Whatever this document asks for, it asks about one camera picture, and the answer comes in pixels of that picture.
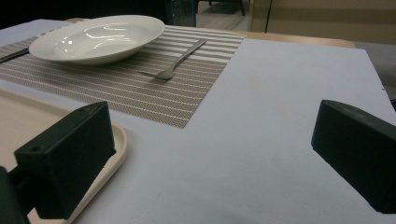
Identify silver fork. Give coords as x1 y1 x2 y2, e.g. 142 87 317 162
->
138 37 208 81

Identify wooden table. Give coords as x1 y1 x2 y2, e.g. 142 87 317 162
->
64 17 357 49

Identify white deep plate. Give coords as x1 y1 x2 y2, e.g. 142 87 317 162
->
28 14 166 65

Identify silver table knife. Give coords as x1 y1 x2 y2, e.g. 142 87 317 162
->
0 47 31 64

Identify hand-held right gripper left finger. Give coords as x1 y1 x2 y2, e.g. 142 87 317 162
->
13 101 117 220

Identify dark chair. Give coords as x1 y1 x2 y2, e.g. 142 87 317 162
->
207 0 247 17

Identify beige plastic tray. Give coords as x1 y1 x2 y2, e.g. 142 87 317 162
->
0 88 129 224

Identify brown striped woven placemat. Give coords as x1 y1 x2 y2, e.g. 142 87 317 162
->
0 24 246 129

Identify wooden partition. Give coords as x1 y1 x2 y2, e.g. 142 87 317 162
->
248 0 396 45

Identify black hanging cable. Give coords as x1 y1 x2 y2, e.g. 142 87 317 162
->
264 0 274 34

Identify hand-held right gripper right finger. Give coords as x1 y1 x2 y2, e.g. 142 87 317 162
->
311 99 396 215

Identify white table cover sheet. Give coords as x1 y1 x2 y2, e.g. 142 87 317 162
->
0 18 396 224

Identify dark cabinet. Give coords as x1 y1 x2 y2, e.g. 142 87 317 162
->
163 0 198 28

